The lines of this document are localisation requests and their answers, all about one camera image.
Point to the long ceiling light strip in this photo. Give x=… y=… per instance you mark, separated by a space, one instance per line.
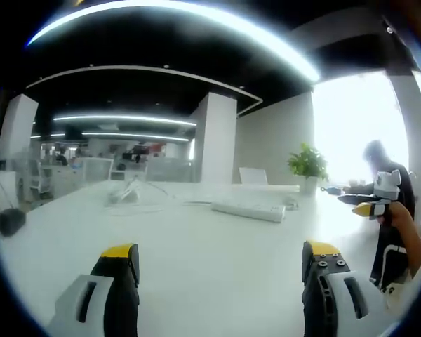
x=182 y=19

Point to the green potted plant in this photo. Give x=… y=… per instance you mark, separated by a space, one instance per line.
x=308 y=165

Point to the white desk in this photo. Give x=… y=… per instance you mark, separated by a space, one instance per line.
x=203 y=259

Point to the white power strip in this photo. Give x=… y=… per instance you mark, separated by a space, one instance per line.
x=249 y=210

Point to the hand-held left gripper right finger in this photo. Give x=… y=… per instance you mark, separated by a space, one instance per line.
x=340 y=302

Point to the person's right hand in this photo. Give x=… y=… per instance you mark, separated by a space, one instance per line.
x=399 y=217

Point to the black round object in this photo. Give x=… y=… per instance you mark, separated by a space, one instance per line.
x=12 y=221

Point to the clear plastic stand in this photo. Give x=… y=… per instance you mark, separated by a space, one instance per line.
x=126 y=193

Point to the grey mesh office chair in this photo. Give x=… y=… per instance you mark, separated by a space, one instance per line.
x=97 y=169

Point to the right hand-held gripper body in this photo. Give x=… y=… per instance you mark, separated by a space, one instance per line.
x=387 y=187

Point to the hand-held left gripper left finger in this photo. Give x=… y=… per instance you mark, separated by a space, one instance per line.
x=91 y=309

